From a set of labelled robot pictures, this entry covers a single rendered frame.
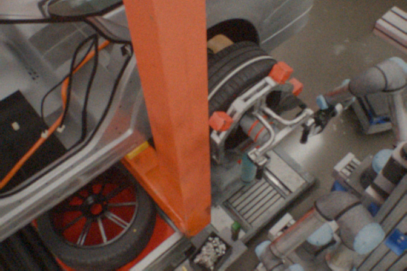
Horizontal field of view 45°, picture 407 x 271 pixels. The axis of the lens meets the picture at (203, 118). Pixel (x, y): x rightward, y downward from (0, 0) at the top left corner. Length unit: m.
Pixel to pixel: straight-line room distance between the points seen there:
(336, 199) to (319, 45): 2.49
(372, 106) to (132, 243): 1.81
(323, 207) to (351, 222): 0.12
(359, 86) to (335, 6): 2.26
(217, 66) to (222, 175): 0.96
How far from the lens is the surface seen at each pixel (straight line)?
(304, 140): 2.67
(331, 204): 1.81
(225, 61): 2.43
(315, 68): 3.99
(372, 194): 2.07
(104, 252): 2.74
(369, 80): 2.26
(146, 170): 2.69
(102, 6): 1.94
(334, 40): 4.21
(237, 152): 2.78
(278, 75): 2.46
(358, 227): 1.78
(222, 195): 3.18
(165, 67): 1.37
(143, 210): 2.79
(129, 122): 2.50
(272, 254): 1.99
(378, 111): 3.43
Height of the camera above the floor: 3.06
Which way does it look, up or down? 57 degrees down
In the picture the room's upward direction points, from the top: 3 degrees counter-clockwise
